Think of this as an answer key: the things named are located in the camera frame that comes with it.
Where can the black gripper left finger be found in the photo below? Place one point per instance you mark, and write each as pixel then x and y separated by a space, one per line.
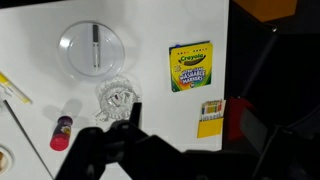
pixel 135 113

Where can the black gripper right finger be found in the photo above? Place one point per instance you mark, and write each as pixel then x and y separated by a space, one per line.
pixel 255 128

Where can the cut crystal glass bowl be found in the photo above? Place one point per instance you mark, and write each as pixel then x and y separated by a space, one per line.
pixel 110 87

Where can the red object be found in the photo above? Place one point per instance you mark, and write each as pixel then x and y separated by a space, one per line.
pixel 235 116

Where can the yellow crayon box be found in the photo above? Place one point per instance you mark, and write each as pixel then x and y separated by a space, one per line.
pixel 210 123

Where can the white board with dark edge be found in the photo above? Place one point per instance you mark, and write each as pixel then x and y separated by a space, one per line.
pixel 16 146

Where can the small bottle with pink cap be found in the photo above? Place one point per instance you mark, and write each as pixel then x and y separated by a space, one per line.
pixel 61 133

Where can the small red blue packet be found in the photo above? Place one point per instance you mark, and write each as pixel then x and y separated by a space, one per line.
pixel 115 98

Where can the Crayola washable markers box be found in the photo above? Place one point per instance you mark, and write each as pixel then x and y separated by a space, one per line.
pixel 190 66

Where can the round white dish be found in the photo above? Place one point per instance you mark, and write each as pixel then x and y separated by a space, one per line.
pixel 4 160

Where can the orange box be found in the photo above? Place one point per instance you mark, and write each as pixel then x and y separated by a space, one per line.
pixel 266 8

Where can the white marker with black cap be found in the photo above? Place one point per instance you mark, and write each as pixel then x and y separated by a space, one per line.
pixel 96 46

